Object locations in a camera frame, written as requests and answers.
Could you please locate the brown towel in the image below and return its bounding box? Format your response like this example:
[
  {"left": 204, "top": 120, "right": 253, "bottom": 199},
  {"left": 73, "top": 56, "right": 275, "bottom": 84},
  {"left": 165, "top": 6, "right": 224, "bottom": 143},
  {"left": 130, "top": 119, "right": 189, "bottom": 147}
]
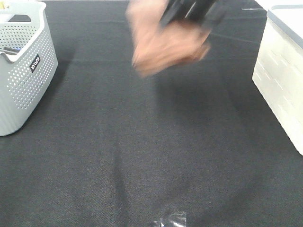
[{"left": 126, "top": 0, "right": 211, "bottom": 78}]

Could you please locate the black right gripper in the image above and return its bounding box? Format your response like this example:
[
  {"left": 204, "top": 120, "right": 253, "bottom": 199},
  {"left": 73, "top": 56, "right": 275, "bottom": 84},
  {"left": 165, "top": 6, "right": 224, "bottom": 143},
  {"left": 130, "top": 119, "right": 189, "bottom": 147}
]
[{"left": 160, "top": 0, "right": 226, "bottom": 29}]

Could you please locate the clear tape piece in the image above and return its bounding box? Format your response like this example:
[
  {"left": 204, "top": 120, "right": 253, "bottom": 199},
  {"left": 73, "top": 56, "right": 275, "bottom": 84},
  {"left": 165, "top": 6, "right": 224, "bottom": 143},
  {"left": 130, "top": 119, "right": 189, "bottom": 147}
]
[{"left": 149, "top": 211, "right": 187, "bottom": 227}]

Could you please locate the grey perforated laundry basket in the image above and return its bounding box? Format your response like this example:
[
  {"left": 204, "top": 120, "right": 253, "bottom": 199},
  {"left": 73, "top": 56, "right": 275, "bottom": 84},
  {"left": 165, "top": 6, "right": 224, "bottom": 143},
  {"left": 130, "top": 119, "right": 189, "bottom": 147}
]
[{"left": 0, "top": 1, "right": 58, "bottom": 136}]

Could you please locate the black fabric table cloth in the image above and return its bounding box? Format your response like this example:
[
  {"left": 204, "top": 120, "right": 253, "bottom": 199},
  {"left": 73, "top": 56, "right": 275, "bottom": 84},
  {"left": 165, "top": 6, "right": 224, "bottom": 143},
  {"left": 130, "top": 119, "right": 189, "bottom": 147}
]
[{"left": 0, "top": 0, "right": 303, "bottom": 227}]

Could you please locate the white plastic storage box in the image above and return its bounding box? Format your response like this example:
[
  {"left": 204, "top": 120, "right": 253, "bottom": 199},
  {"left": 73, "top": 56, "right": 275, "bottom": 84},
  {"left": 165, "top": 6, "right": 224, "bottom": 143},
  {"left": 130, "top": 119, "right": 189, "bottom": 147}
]
[{"left": 252, "top": 0, "right": 303, "bottom": 153}]

